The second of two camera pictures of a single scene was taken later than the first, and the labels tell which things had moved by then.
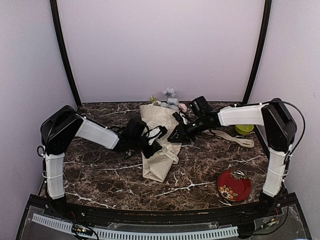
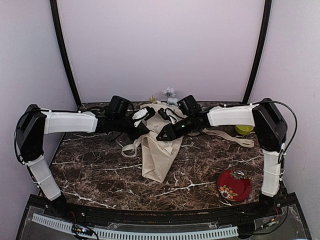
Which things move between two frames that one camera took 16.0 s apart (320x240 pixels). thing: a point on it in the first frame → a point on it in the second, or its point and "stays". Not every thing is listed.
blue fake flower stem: (169, 92) stays
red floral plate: (234, 185) stays
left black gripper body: (136, 142) → (120, 126)
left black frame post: (60, 40) stays
